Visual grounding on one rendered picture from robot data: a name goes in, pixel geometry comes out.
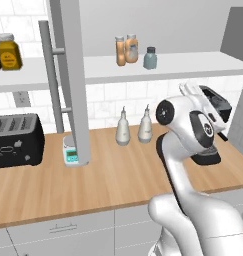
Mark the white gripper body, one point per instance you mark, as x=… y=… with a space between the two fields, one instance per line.
x=190 y=90

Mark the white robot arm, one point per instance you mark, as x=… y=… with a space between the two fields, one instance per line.
x=179 y=173

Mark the white cabinet shelf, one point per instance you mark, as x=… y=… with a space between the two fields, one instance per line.
x=179 y=66

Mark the grey-blue bottle with dark cap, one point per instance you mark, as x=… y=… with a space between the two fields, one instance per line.
x=150 y=60

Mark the white bottle with spout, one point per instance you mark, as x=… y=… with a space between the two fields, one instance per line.
x=123 y=131
x=145 y=130

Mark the wide orange shaker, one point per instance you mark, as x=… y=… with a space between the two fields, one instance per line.
x=132 y=50

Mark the grey cabinet side door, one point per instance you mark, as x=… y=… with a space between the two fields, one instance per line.
x=236 y=33

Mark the slim orange shaker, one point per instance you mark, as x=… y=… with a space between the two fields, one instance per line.
x=120 y=51

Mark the black coffee machine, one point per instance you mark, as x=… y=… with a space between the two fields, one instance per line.
x=219 y=105

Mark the white kitchen scale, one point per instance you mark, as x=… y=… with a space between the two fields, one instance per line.
x=70 y=155

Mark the black toaster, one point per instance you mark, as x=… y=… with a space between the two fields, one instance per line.
x=16 y=143

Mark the yellow jar with white lid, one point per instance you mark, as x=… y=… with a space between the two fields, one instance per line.
x=9 y=55

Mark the wide grey drawer front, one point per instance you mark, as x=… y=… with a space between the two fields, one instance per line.
x=59 y=238

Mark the grey wall outlet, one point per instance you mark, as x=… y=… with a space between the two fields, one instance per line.
x=21 y=98

